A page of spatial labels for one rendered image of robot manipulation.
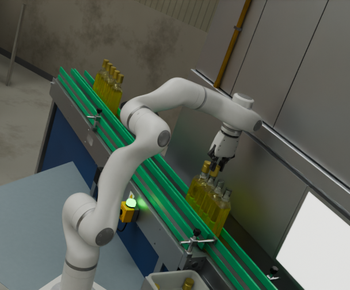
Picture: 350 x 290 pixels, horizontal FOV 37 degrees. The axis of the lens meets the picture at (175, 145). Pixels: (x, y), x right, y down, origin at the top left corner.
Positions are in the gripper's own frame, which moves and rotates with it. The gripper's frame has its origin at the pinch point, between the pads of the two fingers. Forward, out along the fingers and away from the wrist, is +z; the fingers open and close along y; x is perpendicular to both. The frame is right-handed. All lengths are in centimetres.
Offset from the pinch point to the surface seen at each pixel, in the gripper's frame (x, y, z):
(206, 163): -5.0, 1.2, 1.9
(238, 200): 7.2, -12.1, 12.1
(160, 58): -316, -150, 47
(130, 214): -19.5, 19.8, 38.1
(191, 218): 4.7, 6.2, 23.2
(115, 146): -61, 14, 26
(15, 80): -417, -35, 132
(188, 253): 20.8, 15.4, 27.7
